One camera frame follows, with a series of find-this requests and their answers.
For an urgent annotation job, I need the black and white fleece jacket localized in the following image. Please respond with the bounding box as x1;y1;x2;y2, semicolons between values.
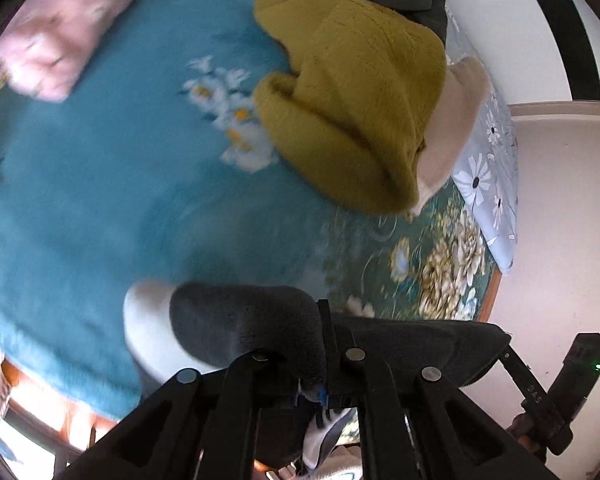
123;282;510;478

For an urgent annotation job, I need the light blue daisy pillow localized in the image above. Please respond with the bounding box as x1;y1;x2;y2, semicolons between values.
444;6;522;276

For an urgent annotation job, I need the teal floral bed blanket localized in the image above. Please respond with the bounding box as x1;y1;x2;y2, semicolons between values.
0;0;495;418

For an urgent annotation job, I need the mustard yellow knit sweater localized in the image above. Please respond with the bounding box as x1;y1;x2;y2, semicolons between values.
253;0;446;214

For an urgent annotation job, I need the beige garment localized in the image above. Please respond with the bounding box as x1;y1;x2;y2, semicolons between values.
408;56;491;216

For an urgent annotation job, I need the white glossy wardrobe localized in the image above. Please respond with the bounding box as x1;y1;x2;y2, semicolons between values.
446;0;600;105

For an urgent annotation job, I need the folded pink floral garment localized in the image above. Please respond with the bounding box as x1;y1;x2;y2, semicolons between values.
0;0;133;102

